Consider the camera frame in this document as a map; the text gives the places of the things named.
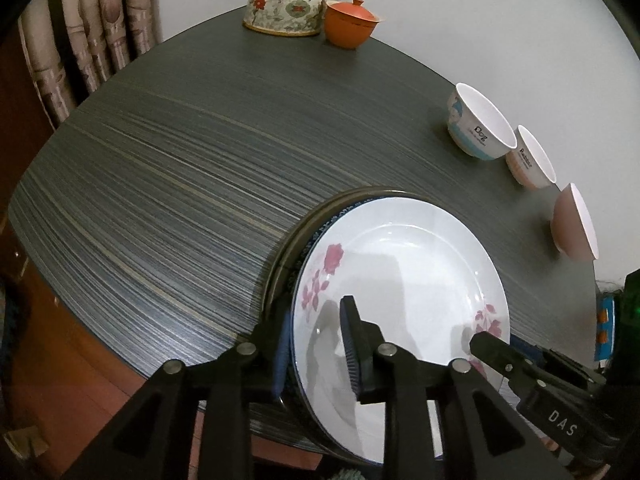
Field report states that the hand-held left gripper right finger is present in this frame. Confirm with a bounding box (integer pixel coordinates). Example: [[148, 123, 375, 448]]
[[339, 295, 576, 480]]

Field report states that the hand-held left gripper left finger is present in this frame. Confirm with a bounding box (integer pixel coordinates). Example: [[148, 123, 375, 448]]
[[65, 306, 296, 480]]

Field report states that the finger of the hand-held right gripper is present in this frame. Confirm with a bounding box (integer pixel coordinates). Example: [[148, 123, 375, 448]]
[[510, 340, 608, 387], [469, 331, 548, 398]]

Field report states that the large blue floral plate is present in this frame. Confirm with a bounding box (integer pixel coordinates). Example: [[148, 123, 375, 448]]
[[257, 186, 416, 441]]

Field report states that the white plate with pink flowers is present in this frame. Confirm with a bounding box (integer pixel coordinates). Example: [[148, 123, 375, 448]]
[[290, 195, 512, 466]]

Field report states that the white bowl with pink print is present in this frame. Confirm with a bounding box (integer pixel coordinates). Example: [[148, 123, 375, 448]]
[[505, 125, 557, 191]]

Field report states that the white bowl with blue print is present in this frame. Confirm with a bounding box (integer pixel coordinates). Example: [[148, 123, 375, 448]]
[[446, 82, 518, 162]]

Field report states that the blue box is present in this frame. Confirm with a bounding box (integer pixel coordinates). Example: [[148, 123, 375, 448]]
[[595, 295, 618, 361]]

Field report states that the orange lidded cup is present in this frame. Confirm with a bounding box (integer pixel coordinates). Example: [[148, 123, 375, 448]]
[[324, 0, 387, 51]]

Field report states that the brown wooden cabinet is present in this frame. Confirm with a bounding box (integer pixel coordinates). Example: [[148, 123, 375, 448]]
[[0, 60, 56, 241]]

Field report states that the beige patterned curtain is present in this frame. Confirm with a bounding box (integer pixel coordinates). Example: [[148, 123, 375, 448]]
[[17, 0, 163, 126]]

